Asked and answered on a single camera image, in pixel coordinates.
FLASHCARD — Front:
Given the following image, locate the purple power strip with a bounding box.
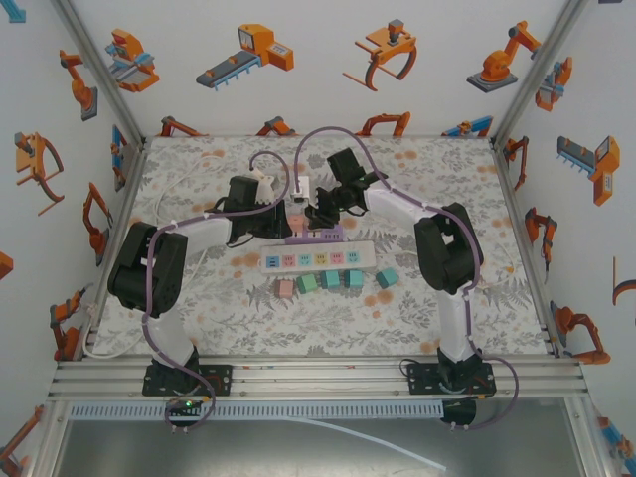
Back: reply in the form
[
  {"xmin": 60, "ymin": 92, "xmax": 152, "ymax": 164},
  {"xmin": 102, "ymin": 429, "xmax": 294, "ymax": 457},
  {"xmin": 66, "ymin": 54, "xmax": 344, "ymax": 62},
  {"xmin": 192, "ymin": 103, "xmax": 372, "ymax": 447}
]
[{"xmin": 284, "ymin": 224, "xmax": 346, "ymax": 245}]

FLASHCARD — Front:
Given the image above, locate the white six-socket power strip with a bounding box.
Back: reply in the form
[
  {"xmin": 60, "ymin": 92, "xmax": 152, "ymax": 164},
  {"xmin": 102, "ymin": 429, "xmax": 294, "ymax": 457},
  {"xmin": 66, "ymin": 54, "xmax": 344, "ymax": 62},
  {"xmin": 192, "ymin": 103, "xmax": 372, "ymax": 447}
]
[{"xmin": 259, "ymin": 240, "xmax": 375, "ymax": 275}]

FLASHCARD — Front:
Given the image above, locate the floral print tablecloth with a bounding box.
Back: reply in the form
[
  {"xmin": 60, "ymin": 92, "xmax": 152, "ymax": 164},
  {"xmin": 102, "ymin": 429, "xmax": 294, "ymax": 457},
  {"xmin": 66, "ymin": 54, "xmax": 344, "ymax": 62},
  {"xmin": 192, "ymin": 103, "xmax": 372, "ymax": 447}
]
[{"xmin": 91, "ymin": 134, "xmax": 553, "ymax": 357}]

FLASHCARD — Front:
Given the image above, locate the circuit board with green light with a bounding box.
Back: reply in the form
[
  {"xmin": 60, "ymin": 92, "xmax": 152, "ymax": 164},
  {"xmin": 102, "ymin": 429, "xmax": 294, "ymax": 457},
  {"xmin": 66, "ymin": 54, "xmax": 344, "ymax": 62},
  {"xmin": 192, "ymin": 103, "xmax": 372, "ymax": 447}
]
[{"xmin": 165, "ymin": 396, "xmax": 206, "ymax": 414}]

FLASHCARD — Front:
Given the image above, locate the thin white tube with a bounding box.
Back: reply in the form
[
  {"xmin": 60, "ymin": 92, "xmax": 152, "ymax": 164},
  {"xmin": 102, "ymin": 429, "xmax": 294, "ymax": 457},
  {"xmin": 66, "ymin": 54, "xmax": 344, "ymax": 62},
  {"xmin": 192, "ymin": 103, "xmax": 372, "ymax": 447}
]
[{"xmin": 290, "ymin": 415, "xmax": 448, "ymax": 473}]

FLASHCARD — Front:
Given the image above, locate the grey metal panel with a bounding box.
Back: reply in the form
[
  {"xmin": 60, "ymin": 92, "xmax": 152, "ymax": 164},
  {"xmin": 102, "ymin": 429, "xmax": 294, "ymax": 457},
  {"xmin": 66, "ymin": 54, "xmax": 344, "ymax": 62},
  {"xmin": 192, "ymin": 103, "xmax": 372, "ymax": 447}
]
[{"xmin": 49, "ymin": 419, "xmax": 582, "ymax": 477}]

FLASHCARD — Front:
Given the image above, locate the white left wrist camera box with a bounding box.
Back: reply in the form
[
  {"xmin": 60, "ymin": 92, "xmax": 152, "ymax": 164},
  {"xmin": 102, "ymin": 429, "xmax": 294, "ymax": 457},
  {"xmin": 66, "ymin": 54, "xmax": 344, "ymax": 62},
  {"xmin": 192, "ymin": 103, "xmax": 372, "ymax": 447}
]
[{"xmin": 247, "ymin": 167, "xmax": 276, "ymax": 204}]

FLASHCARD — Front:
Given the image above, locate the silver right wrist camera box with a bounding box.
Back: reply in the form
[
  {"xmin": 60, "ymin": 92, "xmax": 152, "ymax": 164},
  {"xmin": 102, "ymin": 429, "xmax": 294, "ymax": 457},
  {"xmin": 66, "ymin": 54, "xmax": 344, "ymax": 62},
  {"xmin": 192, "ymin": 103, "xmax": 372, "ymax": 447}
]
[{"xmin": 289, "ymin": 175, "xmax": 313, "ymax": 204}]

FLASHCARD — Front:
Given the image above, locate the aluminium side rail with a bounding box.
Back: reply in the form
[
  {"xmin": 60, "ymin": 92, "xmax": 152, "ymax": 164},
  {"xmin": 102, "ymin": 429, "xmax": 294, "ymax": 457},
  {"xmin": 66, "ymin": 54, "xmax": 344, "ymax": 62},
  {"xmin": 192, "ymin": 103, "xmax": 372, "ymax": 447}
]
[
  {"xmin": 489, "ymin": 138, "xmax": 562, "ymax": 359},
  {"xmin": 74, "ymin": 138, "xmax": 150, "ymax": 364}
]

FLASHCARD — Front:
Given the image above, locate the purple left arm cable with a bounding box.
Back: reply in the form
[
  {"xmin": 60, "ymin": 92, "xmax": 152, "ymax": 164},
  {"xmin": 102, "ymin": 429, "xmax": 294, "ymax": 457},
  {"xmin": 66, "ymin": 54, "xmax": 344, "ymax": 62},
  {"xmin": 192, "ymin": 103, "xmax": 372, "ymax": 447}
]
[{"xmin": 141, "ymin": 151, "xmax": 292, "ymax": 432}]

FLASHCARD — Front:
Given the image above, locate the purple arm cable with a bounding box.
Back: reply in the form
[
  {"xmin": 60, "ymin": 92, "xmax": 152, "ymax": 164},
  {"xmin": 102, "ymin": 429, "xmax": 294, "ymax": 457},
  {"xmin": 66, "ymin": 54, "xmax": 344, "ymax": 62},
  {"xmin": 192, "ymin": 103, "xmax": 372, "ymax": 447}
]
[
  {"xmin": 293, "ymin": 126, "xmax": 521, "ymax": 431},
  {"xmin": 141, "ymin": 151, "xmax": 292, "ymax": 432}
]

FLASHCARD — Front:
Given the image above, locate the wide aluminium base rail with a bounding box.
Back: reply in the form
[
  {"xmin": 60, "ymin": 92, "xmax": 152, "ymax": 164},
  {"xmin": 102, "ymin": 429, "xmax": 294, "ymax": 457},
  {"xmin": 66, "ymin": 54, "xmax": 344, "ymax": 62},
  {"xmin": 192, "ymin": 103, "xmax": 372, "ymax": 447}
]
[{"xmin": 47, "ymin": 358, "xmax": 590, "ymax": 404}]

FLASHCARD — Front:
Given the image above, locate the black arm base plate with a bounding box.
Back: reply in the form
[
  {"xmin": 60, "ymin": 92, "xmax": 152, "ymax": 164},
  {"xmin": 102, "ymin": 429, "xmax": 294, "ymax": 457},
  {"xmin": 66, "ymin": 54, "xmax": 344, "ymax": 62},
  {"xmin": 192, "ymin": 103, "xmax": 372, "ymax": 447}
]
[
  {"xmin": 406, "ymin": 361, "xmax": 498, "ymax": 398},
  {"xmin": 142, "ymin": 364, "xmax": 235, "ymax": 398}
]

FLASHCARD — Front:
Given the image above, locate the white slotted cable duct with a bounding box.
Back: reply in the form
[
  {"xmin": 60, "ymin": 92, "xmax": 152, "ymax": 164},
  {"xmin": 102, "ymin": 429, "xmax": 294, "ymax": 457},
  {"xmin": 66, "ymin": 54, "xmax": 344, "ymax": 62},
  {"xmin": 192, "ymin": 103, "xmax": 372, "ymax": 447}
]
[{"xmin": 67, "ymin": 401, "xmax": 446, "ymax": 422}]

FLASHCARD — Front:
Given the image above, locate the aluminium frame post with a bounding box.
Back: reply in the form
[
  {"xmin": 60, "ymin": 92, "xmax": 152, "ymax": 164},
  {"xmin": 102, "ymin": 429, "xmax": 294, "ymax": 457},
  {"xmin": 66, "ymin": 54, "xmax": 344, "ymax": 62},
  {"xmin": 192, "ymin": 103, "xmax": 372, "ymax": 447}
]
[
  {"xmin": 489, "ymin": 0, "xmax": 592, "ymax": 150},
  {"xmin": 49, "ymin": 0, "xmax": 149, "ymax": 150}
]

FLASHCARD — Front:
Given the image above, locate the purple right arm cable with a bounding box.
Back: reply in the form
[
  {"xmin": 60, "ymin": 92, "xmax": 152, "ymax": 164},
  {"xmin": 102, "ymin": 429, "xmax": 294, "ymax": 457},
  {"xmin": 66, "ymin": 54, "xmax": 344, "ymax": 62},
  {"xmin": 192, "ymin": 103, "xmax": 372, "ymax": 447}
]
[{"xmin": 293, "ymin": 126, "xmax": 521, "ymax": 431}]

